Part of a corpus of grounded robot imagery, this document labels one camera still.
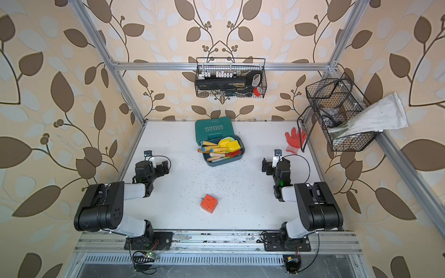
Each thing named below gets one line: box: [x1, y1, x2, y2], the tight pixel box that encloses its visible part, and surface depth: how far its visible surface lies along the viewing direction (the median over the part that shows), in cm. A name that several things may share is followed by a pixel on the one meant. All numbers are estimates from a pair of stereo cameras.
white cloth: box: [328, 92, 409, 138], surface depth 59 cm
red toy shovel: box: [209, 150, 243, 158], surface depth 102 cm
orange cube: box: [200, 194, 218, 214], surface depth 82 cm
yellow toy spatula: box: [210, 140, 242, 153], surface depth 105 cm
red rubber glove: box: [285, 127, 308, 155], surface depth 111 cm
